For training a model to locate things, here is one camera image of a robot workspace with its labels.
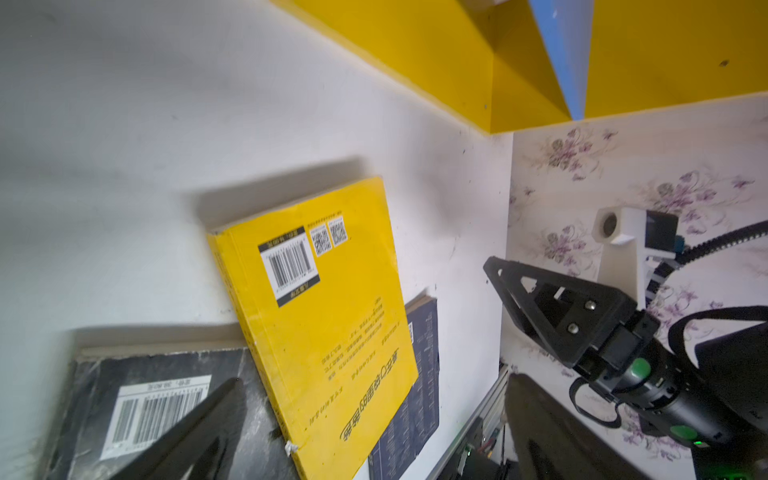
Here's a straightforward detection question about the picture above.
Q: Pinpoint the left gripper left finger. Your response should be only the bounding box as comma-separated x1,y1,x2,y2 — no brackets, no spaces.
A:
114,378,246,479

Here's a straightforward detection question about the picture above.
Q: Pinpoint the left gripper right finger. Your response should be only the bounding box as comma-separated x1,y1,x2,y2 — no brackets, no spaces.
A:
505,374,646,480

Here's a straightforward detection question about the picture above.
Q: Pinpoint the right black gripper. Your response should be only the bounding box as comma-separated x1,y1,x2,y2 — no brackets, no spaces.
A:
483,257,750,447

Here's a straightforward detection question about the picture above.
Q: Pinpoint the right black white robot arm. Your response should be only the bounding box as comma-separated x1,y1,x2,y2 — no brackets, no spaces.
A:
484,257,767,479

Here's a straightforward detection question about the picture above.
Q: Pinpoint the black paperback book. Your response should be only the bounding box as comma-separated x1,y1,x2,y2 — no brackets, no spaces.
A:
40,340,298,479

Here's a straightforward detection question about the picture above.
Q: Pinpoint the dark blue text-covered book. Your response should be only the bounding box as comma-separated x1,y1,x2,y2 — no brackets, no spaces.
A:
368,295,440,480

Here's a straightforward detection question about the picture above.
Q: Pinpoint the yellow paperback book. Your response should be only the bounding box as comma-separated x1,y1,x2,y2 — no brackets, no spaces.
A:
207,177,418,479

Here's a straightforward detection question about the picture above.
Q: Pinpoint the aluminium mounting rail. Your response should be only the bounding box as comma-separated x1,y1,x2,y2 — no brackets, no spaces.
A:
427,363,517,479

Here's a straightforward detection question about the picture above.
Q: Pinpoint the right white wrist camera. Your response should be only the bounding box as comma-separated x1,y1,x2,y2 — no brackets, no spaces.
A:
592,206,679,310

